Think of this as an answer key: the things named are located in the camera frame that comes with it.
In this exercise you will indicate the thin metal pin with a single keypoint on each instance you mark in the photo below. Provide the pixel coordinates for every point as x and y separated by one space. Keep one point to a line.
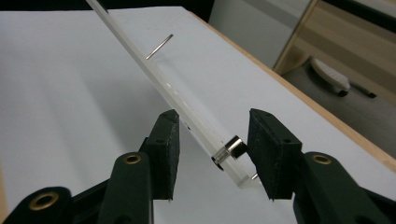
159 46
254 176

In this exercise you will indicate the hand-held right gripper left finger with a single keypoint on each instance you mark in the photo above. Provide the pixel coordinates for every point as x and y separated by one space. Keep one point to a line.
162 155

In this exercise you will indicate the silver metal cylinder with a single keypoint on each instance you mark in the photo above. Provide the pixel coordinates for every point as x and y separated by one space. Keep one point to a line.
236 146

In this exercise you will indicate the clear acrylic plate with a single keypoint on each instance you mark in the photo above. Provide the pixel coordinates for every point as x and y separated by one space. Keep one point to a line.
197 124

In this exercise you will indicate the light wooden desk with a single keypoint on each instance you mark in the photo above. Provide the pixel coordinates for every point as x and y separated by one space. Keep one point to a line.
342 37

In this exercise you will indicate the white cabinet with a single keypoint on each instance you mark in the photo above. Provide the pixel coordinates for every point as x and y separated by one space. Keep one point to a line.
255 28

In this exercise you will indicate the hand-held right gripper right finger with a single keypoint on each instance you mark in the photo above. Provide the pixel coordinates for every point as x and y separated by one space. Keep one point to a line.
274 155

